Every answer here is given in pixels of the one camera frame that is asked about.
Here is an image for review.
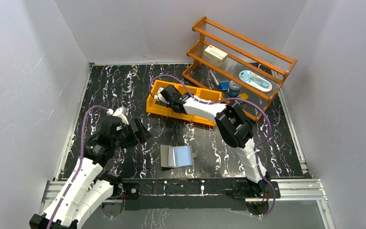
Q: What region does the yellow plastic triple bin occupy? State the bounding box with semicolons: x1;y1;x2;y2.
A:
146;80;226;126

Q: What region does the grey card holder wallet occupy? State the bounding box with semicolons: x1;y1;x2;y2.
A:
160;145;198;168

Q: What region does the orange wooden shelf rack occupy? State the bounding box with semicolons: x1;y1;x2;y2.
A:
183;16;297;111

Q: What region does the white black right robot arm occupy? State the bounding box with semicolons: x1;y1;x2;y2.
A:
155;85;270;198

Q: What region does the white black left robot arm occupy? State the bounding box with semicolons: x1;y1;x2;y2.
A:
29;114;152;229

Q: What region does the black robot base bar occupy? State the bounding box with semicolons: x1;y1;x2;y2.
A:
121;178;267;210

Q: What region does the white pen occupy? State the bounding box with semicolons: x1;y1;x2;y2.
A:
209;69;220;86

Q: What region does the small blue block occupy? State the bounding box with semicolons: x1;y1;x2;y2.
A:
219;81;229;91

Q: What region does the white box with red label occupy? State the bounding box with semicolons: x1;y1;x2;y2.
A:
203;45;228;63

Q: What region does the blue and white round tin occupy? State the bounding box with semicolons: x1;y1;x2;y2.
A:
228;80;242;97

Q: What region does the yellow grey eraser block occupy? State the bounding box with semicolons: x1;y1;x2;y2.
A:
238;93;249;100

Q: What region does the blue razor blister pack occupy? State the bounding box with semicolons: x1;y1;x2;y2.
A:
239;70;273;92

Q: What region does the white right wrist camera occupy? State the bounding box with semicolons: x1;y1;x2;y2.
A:
155;87;168;104

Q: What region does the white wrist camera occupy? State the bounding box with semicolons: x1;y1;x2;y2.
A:
106;106;129;125
155;87;168;104

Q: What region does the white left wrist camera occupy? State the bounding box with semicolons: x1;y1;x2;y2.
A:
106;106;129;125

